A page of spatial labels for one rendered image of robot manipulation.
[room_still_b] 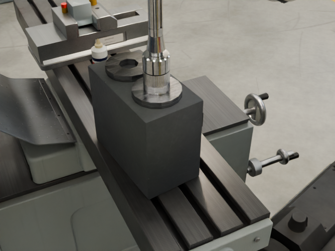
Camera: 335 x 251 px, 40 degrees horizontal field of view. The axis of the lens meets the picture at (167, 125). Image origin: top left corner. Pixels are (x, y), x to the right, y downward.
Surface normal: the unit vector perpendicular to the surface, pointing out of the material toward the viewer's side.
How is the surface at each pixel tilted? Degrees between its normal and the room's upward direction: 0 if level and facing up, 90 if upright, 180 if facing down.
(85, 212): 90
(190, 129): 90
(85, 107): 0
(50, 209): 90
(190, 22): 0
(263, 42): 0
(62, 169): 90
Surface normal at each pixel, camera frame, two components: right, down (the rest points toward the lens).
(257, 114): -0.90, 0.27
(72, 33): 0.48, 0.55
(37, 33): 0.00, -0.78
